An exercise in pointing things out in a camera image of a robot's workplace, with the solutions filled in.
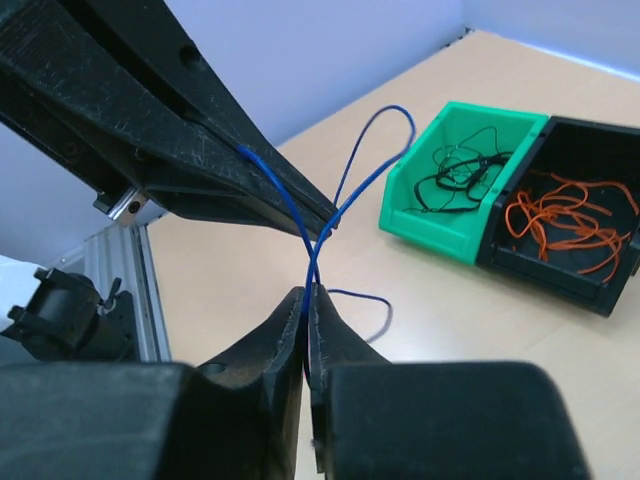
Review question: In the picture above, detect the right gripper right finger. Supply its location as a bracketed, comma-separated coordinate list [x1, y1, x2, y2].
[306, 285, 590, 479]

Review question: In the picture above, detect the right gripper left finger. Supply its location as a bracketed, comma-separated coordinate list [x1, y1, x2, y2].
[1, 287, 304, 479]

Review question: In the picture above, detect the black ribbon cable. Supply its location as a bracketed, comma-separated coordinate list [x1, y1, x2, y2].
[412, 127, 516, 215]

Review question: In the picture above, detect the green plastic bin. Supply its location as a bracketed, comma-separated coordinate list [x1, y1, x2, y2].
[379, 102, 548, 264]

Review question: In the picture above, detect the black plastic bin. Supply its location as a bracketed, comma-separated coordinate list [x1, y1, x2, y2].
[477, 116, 639, 316]

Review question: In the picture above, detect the aluminium rail frame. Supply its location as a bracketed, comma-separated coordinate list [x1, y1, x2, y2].
[56, 188, 171, 362]

